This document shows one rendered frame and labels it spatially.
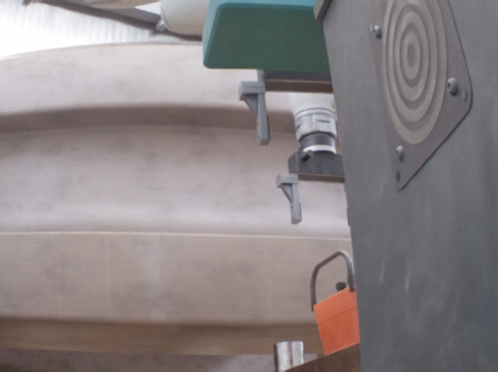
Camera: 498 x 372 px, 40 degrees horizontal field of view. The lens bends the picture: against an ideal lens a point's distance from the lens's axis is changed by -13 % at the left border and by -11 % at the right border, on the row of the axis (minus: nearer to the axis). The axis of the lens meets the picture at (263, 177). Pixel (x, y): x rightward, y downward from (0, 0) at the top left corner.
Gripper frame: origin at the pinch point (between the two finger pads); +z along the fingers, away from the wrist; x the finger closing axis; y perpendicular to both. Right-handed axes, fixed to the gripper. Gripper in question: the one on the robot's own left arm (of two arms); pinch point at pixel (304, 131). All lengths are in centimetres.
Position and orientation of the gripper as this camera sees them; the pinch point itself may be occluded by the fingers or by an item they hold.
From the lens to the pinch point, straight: 122.8
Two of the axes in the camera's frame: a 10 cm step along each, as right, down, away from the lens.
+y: -1.8, 3.7, 9.1
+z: 0.7, 9.3, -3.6
